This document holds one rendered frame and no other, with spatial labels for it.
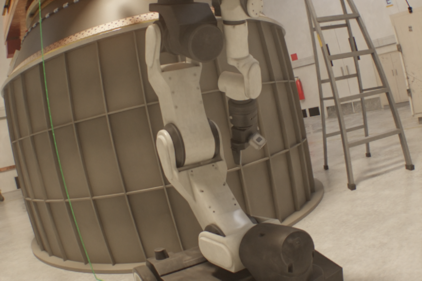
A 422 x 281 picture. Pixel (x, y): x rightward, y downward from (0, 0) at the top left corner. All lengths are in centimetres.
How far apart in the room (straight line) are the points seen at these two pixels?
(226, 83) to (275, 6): 998
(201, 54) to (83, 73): 90
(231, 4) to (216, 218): 62
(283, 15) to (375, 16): 304
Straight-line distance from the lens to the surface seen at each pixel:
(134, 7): 193
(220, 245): 103
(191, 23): 107
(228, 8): 106
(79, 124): 184
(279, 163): 210
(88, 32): 188
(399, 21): 493
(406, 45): 489
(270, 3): 1123
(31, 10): 262
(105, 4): 200
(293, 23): 1070
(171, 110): 119
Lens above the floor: 66
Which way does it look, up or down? 1 degrees down
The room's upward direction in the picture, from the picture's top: 12 degrees counter-clockwise
